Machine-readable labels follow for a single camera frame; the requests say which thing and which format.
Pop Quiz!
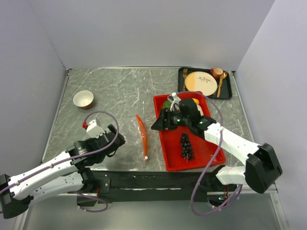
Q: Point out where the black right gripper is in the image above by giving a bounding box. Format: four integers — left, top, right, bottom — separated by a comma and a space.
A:
150, 108, 190, 132

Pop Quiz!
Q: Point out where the clear zip bag orange zipper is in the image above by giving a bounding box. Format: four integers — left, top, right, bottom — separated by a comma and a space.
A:
105, 114, 150, 161

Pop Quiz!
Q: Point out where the black grape bunch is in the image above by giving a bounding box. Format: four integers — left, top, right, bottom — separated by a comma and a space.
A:
180, 133, 194, 161

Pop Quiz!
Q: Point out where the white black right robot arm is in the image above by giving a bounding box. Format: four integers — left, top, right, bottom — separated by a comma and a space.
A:
151, 98, 283, 194

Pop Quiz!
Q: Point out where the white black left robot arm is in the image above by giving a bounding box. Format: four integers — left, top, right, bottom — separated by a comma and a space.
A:
0, 125, 125, 219

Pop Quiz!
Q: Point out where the green orange fruit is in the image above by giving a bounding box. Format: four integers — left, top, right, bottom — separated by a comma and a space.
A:
163, 100, 172, 108

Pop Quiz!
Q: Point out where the white radish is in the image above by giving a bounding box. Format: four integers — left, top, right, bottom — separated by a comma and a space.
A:
197, 105, 204, 116

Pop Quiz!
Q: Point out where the yellow mango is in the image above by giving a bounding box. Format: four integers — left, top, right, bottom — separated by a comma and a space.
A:
193, 98, 200, 105

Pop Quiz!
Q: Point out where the white brown bowl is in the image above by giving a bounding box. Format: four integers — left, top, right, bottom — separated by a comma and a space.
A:
73, 90, 94, 110

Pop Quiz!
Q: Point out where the red plastic tray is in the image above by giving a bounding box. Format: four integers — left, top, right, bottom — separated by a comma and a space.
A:
153, 92, 226, 172

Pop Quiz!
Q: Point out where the gold fork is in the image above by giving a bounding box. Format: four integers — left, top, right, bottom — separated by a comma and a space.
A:
182, 68, 188, 91

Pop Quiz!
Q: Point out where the cream orange plate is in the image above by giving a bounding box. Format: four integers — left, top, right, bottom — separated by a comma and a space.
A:
185, 71, 217, 96

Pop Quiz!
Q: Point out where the black serving tray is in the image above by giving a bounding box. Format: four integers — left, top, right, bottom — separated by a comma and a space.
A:
177, 67, 232, 100

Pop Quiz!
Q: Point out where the orange cup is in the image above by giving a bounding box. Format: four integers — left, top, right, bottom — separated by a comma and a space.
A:
210, 68, 224, 79

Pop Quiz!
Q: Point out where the gold spoon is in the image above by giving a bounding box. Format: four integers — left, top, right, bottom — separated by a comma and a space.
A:
217, 71, 227, 98

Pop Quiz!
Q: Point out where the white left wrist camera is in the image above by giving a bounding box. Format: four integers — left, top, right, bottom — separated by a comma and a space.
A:
82, 118, 105, 138

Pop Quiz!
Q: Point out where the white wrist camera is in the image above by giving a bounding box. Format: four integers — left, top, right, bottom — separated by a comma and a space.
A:
167, 92, 181, 110
82, 118, 105, 138

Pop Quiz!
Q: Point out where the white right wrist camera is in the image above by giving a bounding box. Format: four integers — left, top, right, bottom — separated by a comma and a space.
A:
167, 92, 181, 110

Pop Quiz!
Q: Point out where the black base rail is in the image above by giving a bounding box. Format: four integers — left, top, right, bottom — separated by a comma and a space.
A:
64, 167, 240, 208

